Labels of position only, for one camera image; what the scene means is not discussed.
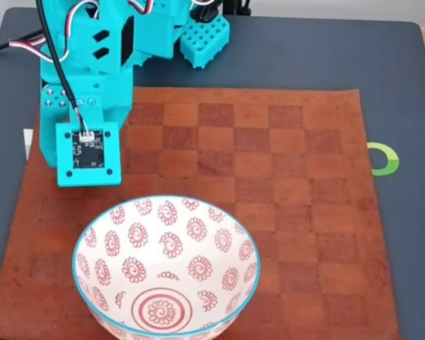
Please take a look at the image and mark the thick black power cable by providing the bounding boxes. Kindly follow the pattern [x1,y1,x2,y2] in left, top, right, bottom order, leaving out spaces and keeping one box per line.
[0,29,45,56]

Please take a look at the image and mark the white bowl with red flowers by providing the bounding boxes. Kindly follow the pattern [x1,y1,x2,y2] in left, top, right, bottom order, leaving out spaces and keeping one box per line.
[72,194,261,340]

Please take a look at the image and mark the turquoise camera mount with board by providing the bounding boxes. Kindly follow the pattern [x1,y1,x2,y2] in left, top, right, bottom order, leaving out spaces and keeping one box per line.
[55,119,123,188]

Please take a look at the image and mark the brown leather chessboard mat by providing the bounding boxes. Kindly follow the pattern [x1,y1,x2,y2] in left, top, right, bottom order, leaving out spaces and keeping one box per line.
[0,86,403,340]

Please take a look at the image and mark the black table clamp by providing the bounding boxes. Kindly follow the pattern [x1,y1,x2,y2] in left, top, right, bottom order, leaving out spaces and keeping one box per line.
[220,0,252,17]

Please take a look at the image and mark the green ring sticker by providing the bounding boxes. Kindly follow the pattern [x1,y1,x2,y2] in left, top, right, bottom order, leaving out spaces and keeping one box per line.
[365,142,400,177]

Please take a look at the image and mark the red white servo wires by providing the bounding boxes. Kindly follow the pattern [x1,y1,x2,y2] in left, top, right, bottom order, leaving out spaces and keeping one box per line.
[8,0,157,65]

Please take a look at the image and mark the white paper slip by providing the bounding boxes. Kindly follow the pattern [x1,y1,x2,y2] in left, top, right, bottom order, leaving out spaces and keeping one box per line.
[23,128,35,161]

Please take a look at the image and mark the thin black camera cable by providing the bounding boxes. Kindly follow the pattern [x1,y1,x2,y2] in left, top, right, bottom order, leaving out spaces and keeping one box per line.
[34,0,94,142]

